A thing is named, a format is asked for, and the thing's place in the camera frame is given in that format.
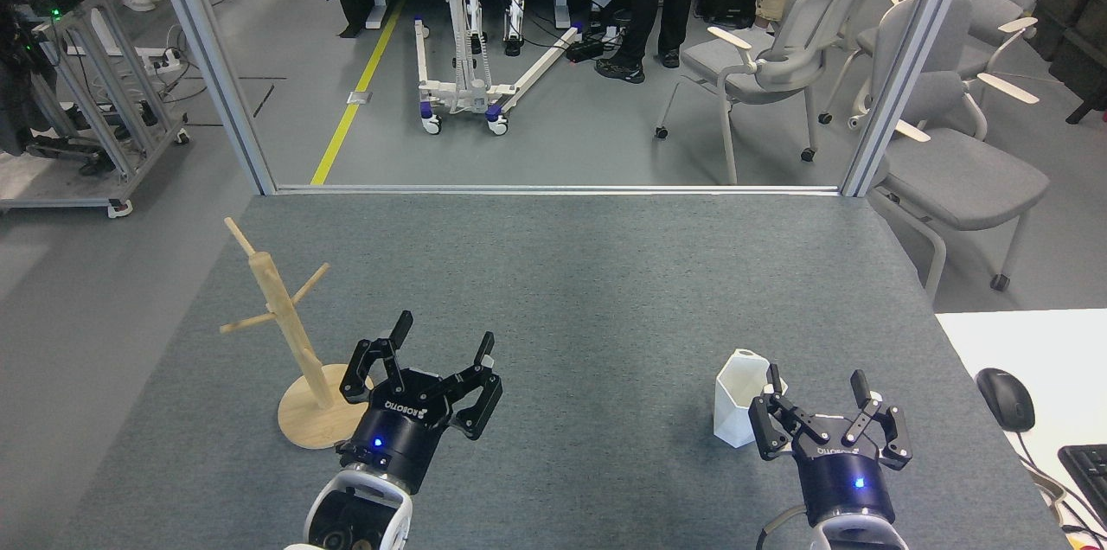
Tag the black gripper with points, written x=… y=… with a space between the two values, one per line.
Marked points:
x=402 y=433
x=843 y=476

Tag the white hexagonal cup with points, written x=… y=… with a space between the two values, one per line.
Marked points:
x=735 y=403

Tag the wooden cup rack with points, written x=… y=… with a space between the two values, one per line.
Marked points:
x=318 y=420

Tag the black computer mouse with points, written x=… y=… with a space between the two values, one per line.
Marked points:
x=1007 y=399

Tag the white desk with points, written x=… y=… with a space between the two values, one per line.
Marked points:
x=1055 y=351

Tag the black keyboard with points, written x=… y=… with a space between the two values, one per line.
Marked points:
x=1088 y=476

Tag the white wheeled stand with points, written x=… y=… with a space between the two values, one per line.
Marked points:
x=471 y=92

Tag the grey chair with mesh back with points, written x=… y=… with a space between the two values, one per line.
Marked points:
x=770 y=70

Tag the black power strip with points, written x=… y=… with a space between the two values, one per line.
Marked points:
x=585 y=48

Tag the white power strip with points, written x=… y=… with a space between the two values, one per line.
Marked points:
x=163 y=59

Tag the person in black trousers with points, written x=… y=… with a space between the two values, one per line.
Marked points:
x=644 y=5

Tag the black equipment on cart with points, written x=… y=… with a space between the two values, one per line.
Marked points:
x=22 y=57

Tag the silver table edge rail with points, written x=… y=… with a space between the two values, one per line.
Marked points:
x=553 y=188

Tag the silver frame post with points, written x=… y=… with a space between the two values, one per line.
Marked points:
x=216 y=74
x=908 y=66

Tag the aluminium frame cart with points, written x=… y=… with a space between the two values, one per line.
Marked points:
x=104 y=118

